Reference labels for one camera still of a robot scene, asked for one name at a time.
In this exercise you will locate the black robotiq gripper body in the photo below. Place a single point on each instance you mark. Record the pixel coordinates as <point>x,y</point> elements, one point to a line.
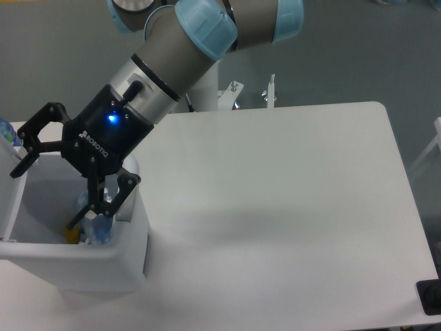
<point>104,133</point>

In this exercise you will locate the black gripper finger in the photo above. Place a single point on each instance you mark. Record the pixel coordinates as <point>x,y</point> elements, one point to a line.
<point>29,134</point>
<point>96,204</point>

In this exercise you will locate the crushed clear plastic bottle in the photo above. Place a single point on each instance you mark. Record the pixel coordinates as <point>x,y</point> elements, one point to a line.
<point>96,231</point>

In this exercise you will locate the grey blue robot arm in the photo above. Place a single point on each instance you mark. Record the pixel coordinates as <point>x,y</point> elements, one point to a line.
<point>183,40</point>

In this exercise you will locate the yellow trash piece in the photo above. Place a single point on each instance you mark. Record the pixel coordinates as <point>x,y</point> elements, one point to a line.
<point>72,235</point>

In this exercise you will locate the white trash can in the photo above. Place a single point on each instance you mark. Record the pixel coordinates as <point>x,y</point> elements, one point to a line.
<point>35,210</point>

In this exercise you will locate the white trash can lid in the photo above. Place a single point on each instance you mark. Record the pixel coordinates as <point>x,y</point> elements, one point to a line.
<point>12,190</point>

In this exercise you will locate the blue patterned bottle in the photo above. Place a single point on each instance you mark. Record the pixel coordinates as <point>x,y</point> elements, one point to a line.
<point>10,134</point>

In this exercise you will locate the black device at corner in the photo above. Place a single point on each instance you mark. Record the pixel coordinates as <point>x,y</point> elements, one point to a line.
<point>429,293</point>

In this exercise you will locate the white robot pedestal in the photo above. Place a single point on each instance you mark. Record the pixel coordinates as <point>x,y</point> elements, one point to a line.
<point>205,96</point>

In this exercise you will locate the white frame at right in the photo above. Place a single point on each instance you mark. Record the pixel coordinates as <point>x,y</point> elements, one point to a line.
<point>429,153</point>

